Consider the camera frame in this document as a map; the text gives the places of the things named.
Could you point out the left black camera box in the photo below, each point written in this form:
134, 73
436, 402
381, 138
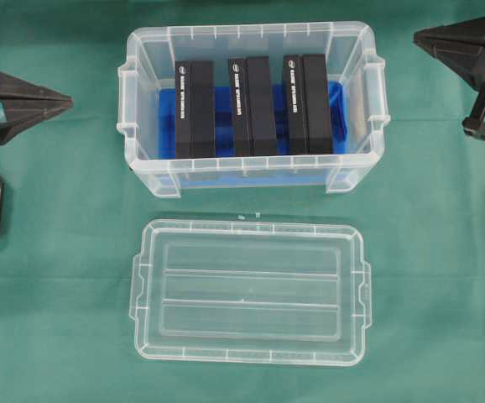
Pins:
195, 136

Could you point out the clear plastic storage box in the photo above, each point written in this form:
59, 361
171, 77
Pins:
351, 60

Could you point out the right black camera box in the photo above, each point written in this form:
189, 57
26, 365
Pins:
307, 102

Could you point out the clear plastic box lid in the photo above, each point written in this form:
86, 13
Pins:
251, 292

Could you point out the middle black camera box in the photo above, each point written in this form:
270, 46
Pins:
253, 121

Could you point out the blue foam insert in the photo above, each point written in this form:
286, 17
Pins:
162, 114

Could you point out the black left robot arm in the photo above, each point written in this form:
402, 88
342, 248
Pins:
24, 105

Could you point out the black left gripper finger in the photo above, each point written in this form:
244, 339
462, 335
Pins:
12, 88
16, 117

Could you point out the green table cloth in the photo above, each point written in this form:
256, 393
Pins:
73, 214

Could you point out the black camera box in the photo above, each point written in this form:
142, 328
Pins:
195, 136
253, 121
307, 102

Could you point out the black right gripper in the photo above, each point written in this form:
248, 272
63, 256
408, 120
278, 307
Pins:
458, 47

